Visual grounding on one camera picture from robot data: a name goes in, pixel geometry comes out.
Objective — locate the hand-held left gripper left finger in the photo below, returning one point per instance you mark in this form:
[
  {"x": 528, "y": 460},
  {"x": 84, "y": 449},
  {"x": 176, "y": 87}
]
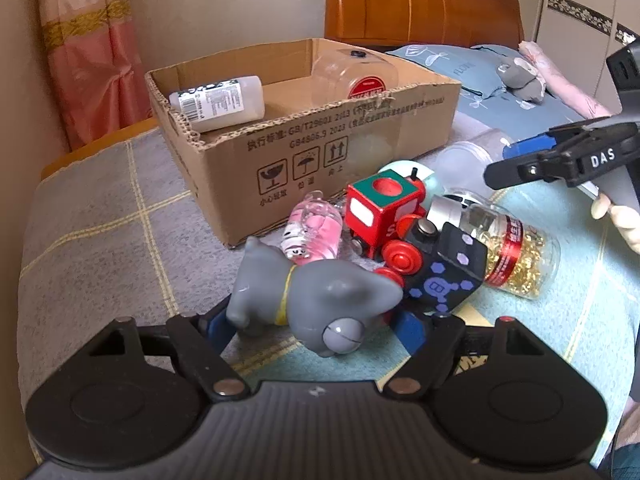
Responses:
[{"x": 216, "y": 329}]

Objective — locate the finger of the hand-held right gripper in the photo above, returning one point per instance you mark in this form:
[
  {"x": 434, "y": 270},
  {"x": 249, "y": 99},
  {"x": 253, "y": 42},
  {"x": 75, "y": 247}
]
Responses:
[
  {"x": 530, "y": 146},
  {"x": 525, "y": 170}
]

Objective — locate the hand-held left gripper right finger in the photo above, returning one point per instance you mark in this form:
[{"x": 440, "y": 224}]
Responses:
[{"x": 411, "y": 327}]

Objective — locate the frosted white plastic bottle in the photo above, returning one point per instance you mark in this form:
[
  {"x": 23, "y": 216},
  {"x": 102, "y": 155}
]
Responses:
[{"x": 470, "y": 160}]

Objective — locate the black hexagon-print toy block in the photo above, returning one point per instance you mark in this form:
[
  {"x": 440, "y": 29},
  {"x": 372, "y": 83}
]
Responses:
[{"x": 450, "y": 270}]

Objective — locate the clear jar of gold capsules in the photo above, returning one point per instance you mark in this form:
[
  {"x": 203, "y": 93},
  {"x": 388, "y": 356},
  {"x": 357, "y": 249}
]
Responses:
[{"x": 520, "y": 260}]

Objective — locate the grey rubber animal toy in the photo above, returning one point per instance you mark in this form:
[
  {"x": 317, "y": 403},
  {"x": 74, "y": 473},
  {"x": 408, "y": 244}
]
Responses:
[{"x": 320, "y": 290}]

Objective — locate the pale teal plastic toy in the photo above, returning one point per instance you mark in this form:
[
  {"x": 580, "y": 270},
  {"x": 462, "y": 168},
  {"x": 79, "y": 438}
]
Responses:
[{"x": 400, "y": 166}]

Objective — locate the red wooden toy train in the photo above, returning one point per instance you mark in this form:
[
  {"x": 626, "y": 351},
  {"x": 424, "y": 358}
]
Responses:
[{"x": 385, "y": 205}]

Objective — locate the pink pig toy bottle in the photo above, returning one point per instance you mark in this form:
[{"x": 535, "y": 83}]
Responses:
[{"x": 320, "y": 232}]

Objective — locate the cardboard box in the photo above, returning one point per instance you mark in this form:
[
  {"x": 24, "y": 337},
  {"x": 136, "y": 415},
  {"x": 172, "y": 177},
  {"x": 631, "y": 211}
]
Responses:
[{"x": 300, "y": 160}]

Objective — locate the person's right hand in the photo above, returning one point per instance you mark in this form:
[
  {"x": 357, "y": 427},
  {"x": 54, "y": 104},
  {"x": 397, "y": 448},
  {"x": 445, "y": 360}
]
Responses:
[{"x": 625, "y": 220}]

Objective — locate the blue floral bedsheet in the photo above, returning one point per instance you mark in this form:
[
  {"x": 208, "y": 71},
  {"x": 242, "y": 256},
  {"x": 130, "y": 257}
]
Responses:
[{"x": 500, "y": 110}]

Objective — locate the pink rolled blanket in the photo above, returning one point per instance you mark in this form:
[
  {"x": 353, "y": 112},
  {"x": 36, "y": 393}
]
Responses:
[{"x": 565, "y": 85}]

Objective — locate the grey plush toy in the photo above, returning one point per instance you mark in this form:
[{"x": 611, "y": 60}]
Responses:
[{"x": 522, "y": 82}]

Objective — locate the dark floral trim strip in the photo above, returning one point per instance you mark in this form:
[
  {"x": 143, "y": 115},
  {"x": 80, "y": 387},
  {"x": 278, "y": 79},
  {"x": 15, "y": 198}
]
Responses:
[{"x": 580, "y": 12}]

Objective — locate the blue floral pillow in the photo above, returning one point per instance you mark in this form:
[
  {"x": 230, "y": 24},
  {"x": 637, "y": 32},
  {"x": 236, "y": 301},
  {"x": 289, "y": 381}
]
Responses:
[{"x": 450, "y": 67}]

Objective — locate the grey and teal plaid blanket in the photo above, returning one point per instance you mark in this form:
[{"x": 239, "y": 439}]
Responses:
[{"x": 100, "y": 240}]

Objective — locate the orange wooden headboard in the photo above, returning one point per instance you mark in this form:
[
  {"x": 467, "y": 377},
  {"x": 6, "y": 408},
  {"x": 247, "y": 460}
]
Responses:
[{"x": 425, "y": 5}]

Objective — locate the clear jar with red label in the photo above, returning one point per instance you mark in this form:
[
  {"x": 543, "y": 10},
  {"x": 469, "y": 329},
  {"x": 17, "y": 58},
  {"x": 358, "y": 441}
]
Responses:
[{"x": 345, "y": 77}]

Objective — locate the white bottle with printed label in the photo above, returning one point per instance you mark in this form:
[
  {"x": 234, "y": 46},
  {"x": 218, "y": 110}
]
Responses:
[{"x": 220, "y": 102}]

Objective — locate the pink curtain with gold band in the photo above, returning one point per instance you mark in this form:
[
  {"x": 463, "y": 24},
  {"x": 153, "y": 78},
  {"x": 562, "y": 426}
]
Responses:
[{"x": 85, "y": 60}]

